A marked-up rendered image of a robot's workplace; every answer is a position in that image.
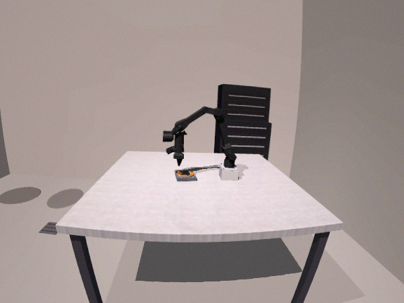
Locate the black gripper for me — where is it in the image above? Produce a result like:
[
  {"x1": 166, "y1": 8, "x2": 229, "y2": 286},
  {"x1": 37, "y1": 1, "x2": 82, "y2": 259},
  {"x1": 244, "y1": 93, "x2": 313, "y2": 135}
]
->
[{"x1": 173, "y1": 142, "x2": 184, "y2": 166}]

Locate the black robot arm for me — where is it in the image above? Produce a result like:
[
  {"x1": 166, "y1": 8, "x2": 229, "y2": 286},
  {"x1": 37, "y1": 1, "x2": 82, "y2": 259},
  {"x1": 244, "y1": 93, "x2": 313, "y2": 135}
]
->
[{"x1": 163, "y1": 106, "x2": 237, "y2": 168}]

